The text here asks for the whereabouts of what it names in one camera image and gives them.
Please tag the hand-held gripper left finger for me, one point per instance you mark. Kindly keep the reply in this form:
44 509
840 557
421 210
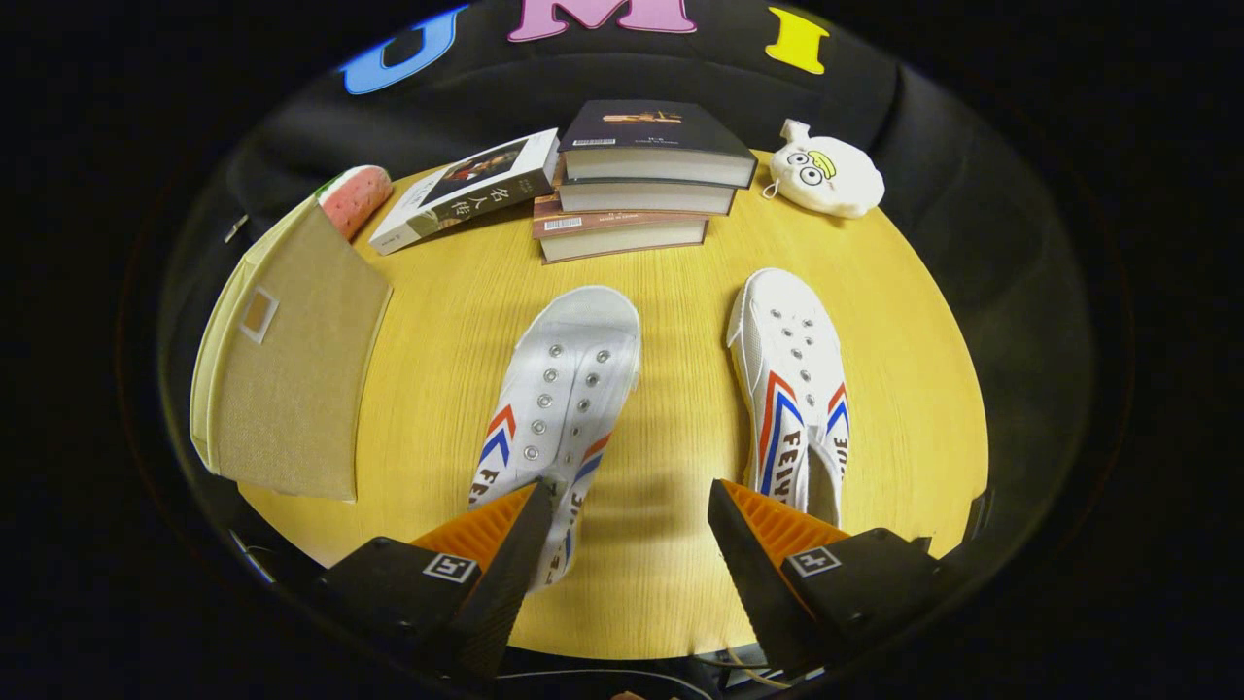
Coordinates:
505 583

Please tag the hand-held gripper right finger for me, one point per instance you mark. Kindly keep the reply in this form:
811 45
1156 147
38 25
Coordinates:
753 583

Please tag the white canvas shoe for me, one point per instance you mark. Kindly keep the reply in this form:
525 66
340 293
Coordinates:
564 379
787 360

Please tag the beige fabric storage box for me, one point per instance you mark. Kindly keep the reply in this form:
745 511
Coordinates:
301 389

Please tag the dark flat panel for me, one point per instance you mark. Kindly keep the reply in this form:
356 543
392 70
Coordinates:
980 515

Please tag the brown cover book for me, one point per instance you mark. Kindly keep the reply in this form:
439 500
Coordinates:
622 238

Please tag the white book with portrait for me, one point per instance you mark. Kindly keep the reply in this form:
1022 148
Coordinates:
466 190

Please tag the dark book with white pages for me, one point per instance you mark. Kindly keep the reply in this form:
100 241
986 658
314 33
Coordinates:
641 197

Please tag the white plush toy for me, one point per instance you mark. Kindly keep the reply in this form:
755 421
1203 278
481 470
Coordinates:
826 180

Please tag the watermelon slice toy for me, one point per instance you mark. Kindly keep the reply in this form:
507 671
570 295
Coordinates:
355 199

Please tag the silver cloth clip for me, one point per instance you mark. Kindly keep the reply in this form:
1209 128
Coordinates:
236 227

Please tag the black hardcover book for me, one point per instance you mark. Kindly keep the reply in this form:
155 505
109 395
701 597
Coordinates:
651 131

